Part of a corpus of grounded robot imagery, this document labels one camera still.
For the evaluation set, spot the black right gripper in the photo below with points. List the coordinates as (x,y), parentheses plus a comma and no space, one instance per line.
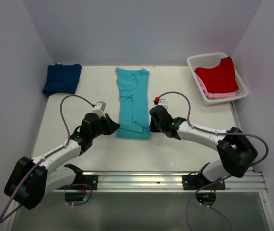
(153,128)

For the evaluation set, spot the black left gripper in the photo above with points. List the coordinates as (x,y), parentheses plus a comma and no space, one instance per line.
(111,126)

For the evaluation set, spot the turquoise t shirt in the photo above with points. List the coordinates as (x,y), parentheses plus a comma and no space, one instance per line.
(134,109)

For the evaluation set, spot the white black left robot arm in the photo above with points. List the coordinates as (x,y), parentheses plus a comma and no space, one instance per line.
(31,179)

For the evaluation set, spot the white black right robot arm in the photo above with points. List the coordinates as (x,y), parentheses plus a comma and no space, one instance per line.
(236,152)

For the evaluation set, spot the folded navy blue t shirt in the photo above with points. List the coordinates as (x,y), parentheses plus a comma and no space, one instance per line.
(62,79)

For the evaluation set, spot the pink t shirt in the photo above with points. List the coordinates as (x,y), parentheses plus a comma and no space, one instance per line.
(213,96)

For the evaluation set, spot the white plastic laundry basket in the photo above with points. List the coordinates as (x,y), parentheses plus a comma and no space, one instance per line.
(211,60)

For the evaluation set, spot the red t shirt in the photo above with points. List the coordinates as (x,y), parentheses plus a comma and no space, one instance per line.
(220,79)

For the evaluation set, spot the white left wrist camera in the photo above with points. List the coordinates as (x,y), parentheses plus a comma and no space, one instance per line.
(99,108)

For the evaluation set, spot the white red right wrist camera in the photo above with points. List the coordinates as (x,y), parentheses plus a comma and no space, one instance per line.
(161,102)

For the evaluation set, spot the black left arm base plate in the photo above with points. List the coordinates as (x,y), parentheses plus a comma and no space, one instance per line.
(90,180)

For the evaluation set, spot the aluminium mounting rail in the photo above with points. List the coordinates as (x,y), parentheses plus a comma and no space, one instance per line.
(247,183)

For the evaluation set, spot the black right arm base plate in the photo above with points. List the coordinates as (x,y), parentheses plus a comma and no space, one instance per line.
(194,181)

